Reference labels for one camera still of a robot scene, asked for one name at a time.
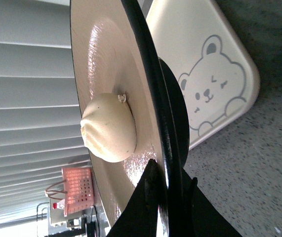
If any pink perforated basket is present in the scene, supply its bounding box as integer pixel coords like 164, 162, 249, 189
62, 167, 94, 216

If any cream bear-print tray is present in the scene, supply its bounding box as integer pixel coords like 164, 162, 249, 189
146, 0, 260, 148

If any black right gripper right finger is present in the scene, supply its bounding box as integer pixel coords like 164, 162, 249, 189
177, 168, 241, 237

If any grey pleated curtain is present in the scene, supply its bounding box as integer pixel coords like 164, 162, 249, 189
0, 0, 89, 225

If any tan plate with black rim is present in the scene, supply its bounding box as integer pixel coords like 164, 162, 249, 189
70, 0, 189, 237

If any clear bottle with red cap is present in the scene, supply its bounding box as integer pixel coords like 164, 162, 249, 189
52, 199, 65, 210

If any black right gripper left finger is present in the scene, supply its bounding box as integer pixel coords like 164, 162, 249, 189
107, 159, 164, 237

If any white steamed bun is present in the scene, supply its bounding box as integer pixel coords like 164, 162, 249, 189
80, 93, 137, 163

